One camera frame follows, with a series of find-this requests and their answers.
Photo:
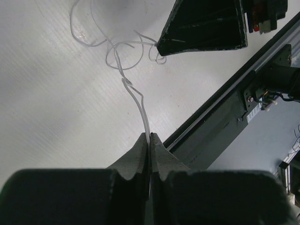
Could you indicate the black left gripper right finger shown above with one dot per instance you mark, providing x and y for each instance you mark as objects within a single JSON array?
[{"x": 163, "y": 167}]

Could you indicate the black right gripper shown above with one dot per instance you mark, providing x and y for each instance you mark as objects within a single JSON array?
[{"x": 217, "y": 25}]

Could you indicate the aluminium extrusion rail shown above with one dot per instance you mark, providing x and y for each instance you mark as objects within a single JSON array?
[{"x": 227, "y": 109}]

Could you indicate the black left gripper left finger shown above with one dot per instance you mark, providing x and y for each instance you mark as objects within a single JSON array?
[{"x": 130, "y": 189}]

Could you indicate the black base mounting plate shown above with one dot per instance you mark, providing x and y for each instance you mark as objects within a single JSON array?
[{"x": 253, "y": 120}]

